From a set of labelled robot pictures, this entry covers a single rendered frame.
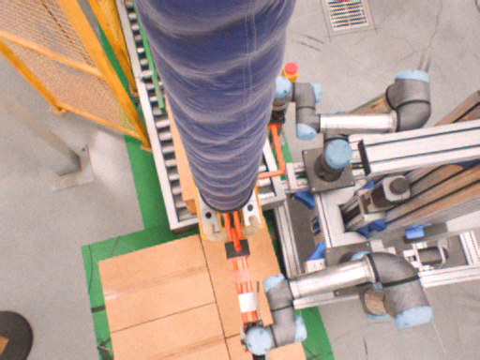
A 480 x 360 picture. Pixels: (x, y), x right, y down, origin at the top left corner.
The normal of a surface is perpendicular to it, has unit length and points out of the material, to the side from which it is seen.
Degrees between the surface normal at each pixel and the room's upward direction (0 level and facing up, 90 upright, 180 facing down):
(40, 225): 0
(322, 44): 0
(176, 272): 0
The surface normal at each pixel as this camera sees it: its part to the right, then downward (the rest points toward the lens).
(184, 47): -0.39, 0.76
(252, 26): 0.47, 0.72
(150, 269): 0.02, -0.25
